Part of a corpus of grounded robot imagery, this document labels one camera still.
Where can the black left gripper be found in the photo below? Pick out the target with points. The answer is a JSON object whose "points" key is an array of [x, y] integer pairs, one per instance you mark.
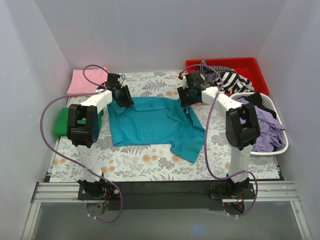
{"points": [[126, 95]]}

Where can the folded green shirt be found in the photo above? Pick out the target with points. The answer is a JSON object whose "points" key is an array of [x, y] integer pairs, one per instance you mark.
{"points": [[60, 126]]}

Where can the lavender shirt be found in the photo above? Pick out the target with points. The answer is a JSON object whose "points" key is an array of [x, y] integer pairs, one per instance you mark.
{"points": [[265, 125]]}

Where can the white perforated laundry basket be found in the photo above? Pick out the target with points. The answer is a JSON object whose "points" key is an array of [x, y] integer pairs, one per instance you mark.
{"points": [[275, 140]]}

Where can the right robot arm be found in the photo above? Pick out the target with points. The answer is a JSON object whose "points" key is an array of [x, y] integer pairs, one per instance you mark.
{"points": [[241, 127]]}

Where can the folded pink shirt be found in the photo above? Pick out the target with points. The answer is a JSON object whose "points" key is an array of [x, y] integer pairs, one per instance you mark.
{"points": [[80, 85]]}

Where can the aluminium rail frame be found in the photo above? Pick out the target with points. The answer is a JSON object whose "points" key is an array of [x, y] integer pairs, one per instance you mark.
{"points": [[69, 192]]}

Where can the teal t-shirt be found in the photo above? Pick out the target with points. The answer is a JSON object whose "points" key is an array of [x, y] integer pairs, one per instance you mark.
{"points": [[155, 121]]}

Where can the black garment in basket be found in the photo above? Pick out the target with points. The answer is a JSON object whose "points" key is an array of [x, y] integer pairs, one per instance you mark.
{"points": [[256, 100]]}

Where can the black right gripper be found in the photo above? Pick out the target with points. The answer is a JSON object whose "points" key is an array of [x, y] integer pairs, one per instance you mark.
{"points": [[184, 96]]}

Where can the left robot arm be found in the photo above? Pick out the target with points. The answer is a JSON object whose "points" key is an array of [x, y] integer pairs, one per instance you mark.
{"points": [[83, 129]]}

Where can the black white striped shirt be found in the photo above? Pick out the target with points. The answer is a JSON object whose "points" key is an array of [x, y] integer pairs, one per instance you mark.
{"points": [[233, 82]]}

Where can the red plastic tray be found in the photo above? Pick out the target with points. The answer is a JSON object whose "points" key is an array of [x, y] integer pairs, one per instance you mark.
{"points": [[245, 66]]}

